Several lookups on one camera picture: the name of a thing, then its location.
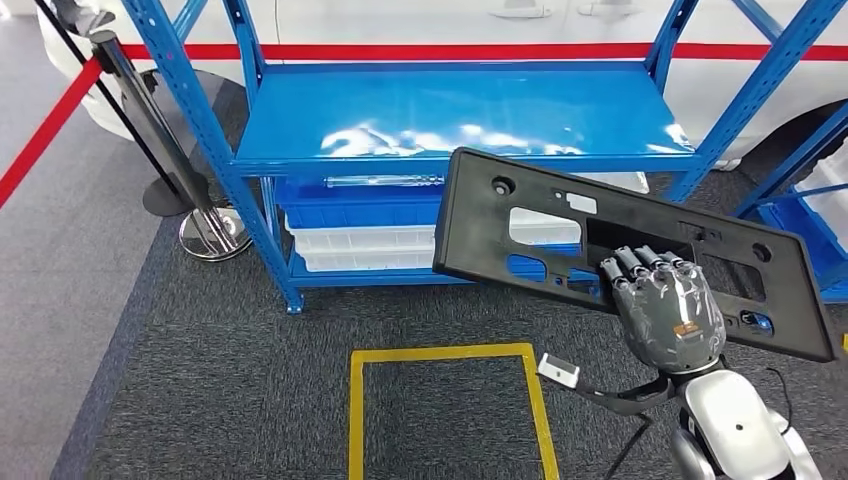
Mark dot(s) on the dark base stanchion post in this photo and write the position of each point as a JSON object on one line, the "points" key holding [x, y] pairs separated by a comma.
{"points": [[166, 199]]}

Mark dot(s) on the black plastic frame part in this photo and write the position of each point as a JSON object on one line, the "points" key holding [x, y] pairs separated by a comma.
{"points": [[477, 225]]}

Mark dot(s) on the yellow floor tape square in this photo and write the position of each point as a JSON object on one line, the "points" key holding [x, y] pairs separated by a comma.
{"points": [[356, 424]]}

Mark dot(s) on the blue steel shelf rack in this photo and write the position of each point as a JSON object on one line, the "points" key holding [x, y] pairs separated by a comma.
{"points": [[795, 245], [430, 112]]}

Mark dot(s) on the chrome base stanchion post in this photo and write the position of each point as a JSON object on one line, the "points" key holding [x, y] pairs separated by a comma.
{"points": [[156, 132]]}

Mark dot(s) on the blue storage bin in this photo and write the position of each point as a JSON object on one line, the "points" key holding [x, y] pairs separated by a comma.
{"points": [[358, 212]]}

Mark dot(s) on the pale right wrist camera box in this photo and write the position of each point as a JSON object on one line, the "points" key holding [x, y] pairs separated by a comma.
{"points": [[558, 371]]}

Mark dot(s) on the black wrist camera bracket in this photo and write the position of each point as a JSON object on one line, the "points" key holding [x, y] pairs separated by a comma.
{"points": [[629, 401]]}

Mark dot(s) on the white storage bin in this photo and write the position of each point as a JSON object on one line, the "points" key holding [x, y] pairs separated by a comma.
{"points": [[364, 237], [364, 262], [623, 182]]}

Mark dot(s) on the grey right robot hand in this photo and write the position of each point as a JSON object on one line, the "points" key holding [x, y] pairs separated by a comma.
{"points": [[669, 318]]}

